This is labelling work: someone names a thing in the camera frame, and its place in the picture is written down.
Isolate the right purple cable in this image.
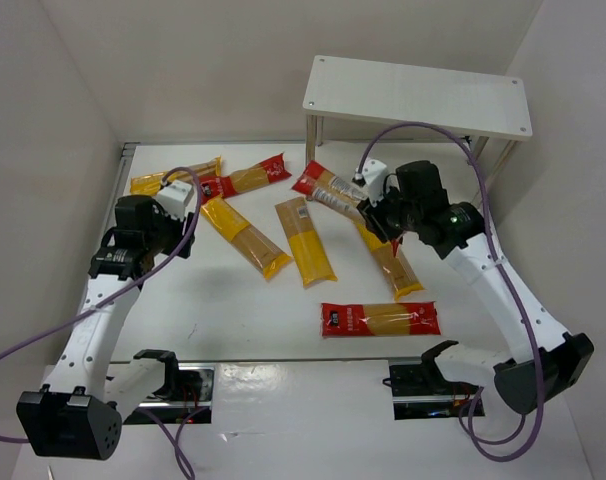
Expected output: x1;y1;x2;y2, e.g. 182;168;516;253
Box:
357;121;547;461

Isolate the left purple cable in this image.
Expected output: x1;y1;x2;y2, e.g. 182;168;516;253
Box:
0;167;204;480

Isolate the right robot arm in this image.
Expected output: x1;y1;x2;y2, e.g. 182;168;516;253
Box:
358;159;594;415

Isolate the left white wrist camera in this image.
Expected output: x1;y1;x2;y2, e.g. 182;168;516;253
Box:
154;180;194;221

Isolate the purple cable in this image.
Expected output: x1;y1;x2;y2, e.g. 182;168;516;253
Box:
357;121;547;461
0;167;204;480

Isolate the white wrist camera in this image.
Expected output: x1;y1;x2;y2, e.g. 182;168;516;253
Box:
352;157;389;206
154;180;194;221

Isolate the yellow spaghetti bag centre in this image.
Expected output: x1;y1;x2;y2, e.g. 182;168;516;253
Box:
275;197;337;288

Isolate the red spaghetti bag top centre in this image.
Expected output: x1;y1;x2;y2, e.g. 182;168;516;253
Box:
200;153;291;200

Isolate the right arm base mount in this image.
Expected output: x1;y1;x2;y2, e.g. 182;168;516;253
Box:
382;361;478;421

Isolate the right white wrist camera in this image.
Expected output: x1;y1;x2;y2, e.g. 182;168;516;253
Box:
352;157;389;206

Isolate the aluminium table edge rail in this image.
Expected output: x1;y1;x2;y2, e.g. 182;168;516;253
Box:
90;142;139;255

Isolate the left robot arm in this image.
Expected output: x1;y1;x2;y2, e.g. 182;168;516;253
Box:
16;186;195;460

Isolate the red spaghetti bag with label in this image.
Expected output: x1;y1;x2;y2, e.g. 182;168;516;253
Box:
292;161;402;252

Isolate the yellow spaghetti bag right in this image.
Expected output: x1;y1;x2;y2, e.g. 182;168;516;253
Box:
356;224;424;302

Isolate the white two-tier shelf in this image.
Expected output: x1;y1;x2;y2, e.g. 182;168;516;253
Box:
303;55;532;185

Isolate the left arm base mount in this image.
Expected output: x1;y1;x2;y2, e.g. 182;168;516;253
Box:
105;359;215;425

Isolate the red spaghetti bag front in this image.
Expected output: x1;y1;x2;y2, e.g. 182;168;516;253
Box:
321;302;441;338

